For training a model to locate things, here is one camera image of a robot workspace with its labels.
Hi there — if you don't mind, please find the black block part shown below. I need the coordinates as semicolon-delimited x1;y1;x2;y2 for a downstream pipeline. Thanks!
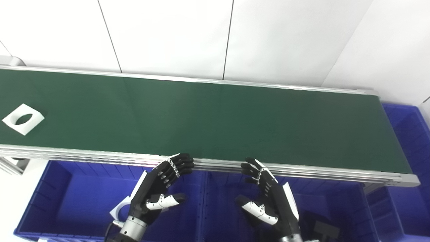
298;210;340;242

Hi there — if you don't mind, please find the aluminium conveyor leg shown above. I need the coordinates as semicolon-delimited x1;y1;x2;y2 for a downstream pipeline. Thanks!
362;183;385;196
0;156;31;176

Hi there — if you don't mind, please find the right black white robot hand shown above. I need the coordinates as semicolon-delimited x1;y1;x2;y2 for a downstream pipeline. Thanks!
235;157;300;237

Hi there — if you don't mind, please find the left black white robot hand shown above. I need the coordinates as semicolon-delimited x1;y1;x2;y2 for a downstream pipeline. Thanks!
129;153;195;226

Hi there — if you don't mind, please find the green conveyor belt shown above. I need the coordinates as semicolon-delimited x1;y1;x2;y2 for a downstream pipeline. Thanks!
0;69;413;174
0;55;420;188

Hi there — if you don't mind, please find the blue plastic bin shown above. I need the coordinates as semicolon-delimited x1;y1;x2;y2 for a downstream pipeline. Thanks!
202;171;381;242
365;103;430;240
13;160;206;242

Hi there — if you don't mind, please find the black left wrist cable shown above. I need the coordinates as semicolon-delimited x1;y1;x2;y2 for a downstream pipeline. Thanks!
104;220;123;242

